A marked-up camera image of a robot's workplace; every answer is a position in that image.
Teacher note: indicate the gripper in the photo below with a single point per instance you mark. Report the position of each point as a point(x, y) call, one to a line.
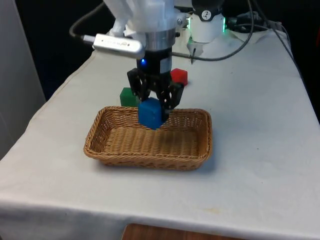
point(155, 63)

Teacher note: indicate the blue cube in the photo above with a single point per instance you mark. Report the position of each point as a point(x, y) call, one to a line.
point(150, 113)

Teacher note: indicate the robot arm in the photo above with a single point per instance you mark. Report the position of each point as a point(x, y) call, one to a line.
point(147, 15)

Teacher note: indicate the green cube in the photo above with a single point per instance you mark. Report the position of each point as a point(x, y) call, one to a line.
point(128, 97)

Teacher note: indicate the red cube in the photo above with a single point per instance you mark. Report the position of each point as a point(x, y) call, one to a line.
point(179, 75)

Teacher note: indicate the wicker basket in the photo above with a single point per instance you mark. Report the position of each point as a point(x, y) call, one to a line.
point(150, 147)

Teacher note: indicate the pale grey panel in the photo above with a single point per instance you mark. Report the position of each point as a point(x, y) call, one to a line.
point(17, 75)

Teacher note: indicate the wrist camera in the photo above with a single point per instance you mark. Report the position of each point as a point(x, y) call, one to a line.
point(117, 45)

